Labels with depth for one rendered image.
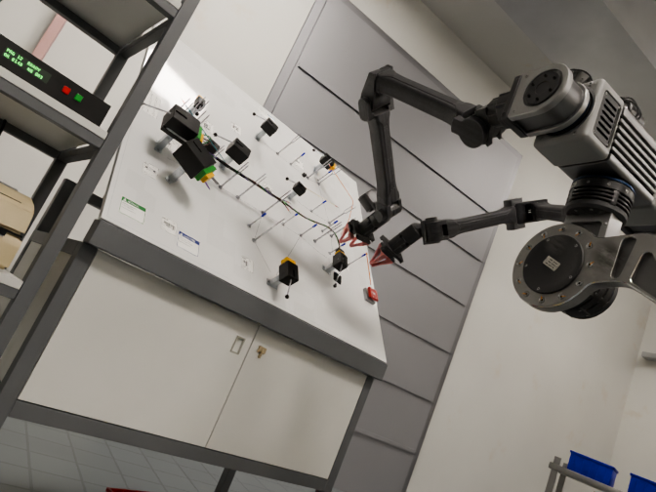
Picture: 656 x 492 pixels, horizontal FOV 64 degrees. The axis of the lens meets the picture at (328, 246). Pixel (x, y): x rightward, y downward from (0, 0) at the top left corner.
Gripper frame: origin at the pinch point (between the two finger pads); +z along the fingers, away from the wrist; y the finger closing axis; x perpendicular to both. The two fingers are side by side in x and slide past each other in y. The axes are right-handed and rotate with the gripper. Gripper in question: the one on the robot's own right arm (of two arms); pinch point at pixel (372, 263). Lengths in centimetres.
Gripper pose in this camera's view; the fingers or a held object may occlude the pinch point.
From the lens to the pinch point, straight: 181.7
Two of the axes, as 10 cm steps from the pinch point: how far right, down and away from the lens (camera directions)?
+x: 0.9, 5.7, -8.1
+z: -7.4, 5.8, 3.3
